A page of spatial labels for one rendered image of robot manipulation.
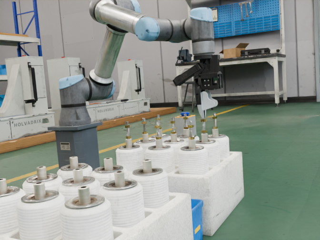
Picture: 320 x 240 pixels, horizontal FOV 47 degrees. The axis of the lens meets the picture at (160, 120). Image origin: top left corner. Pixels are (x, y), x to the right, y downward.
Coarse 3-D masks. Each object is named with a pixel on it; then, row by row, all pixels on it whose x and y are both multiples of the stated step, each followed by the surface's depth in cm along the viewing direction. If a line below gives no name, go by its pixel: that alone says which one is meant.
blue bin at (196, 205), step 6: (192, 204) 109; (198, 204) 104; (192, 210) 99; (198, 210) 103; (192, 216) 100; (198, 216) 104; (192, 222) 100; (198, 222) 104; (198, 228) 104; (198, 234) 104
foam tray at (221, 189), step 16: (224, 160) 129; (240, 160) 141; (128, 176) 121; (176, 176) 113; (192, 176) 111; (208, 176) 110; (224, 176) 122; (240, 176) 140; (192, 192) 111; (208, 192) 109; (224, 192) 122; (240, 192) 140; (208, 208) 109; (224, 208) 121; (208, 224) 110
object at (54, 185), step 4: (52, 180) 90; (56, 180) 90; (60, 180) 92; (24, 184) 89; (28, 184) 88; (32, 184) 88; (48, 184) 88; (52, 184) 89; (56, 184) 90; (24, 188) 89; (28, 188) 88; (32, 188) 87; (48, 188) 88; (52, 188) 89; (56, 188) 90; (28, 192) 88
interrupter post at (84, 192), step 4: (80, 188) 69; (84, 188) 69; (88, 188) 70; (80, 192) 69; (84, 192) 69; (88, 192) 70; (80, 196) 69; (84, 196) 69; (88, 196) 70; (80, 200) 69; (84, 200) 69; (88, 200) 70
